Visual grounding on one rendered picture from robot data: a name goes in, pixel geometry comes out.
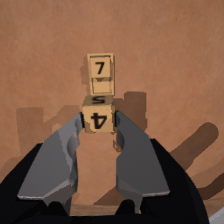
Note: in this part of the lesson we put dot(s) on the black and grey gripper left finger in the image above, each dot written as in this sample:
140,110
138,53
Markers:
45,174

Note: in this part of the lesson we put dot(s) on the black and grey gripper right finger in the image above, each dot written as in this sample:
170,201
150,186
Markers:
147,174

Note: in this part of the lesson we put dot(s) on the tan cube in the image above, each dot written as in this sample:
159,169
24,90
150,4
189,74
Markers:
100,67
98,113

